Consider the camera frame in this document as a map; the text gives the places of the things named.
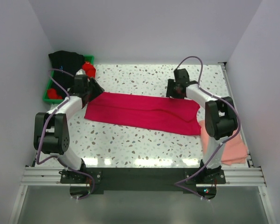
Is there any magenta t shirt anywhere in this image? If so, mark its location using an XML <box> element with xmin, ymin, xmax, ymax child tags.
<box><xmin>84</xmin><ymin>92</ymin><xmax>201</xmax><ymax>136</ymax></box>

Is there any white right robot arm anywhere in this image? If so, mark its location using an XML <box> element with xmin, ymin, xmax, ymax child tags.
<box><xmin>166</xmin><ymin>69</ymin><xmax>238</xmax><ymax>183</ymax></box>

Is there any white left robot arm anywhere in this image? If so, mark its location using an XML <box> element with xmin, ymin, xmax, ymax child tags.
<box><xmin>34</xmin><ymin>75</ymin><xmax>104</xmax><ymax>183</ymax></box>

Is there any red t shirt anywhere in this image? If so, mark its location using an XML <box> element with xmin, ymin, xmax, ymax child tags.
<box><xmin>44</xmin><ymin>61</ymin><xmax>96</xmax><ymax>102</ymax></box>

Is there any green plastic bin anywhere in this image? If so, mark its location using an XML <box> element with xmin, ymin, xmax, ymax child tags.
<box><xmin>43</xmin><ymin>50</ymin><xmax>96</xmax><ymax>104</ymax></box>

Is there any black t shirt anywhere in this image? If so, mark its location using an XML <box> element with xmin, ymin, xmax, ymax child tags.
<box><xmin>49</xmin><ymin>50</ymin><xmax>85</xmax><ymax>90</ymax></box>

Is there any folded peach t shirt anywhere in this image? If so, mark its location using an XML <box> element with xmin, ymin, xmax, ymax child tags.
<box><xmin>198</xmin><ymin>120</ymin><xmax>248</xmax><ymax>166</ymax></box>

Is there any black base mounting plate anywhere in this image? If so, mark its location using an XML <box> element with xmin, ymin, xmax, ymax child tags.
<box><xmin>59</xmin><ymin>168</ymin><xmax>226</xmax><ymax>196</ymax></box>

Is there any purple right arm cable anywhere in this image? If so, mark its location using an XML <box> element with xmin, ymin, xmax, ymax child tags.
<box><xmin>175</xmin><ymin>56</ymin><xmax>242</xmax><ymax>199</ymax></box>

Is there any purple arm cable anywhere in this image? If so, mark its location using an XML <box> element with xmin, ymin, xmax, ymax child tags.
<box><xmin>35</xmin><ymin>68</ymin><xmax>96</xmax><ymax>200</ymax></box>
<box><xmin>175</xmin><ymin>56</ymin><xmax>242</xmax><ymax>199</ymax></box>

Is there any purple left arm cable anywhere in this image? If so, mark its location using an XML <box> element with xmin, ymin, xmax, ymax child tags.
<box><xmin>35</xmin><ymin>68</ymin><xmax>96</xmax><ymax>200</ymax></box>

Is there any aluminium table frame rail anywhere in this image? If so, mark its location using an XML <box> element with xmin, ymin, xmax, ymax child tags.
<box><xmin>218</xmin><ymin>62</ymin><xmax>277</xmax><ymax>224</ymax></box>

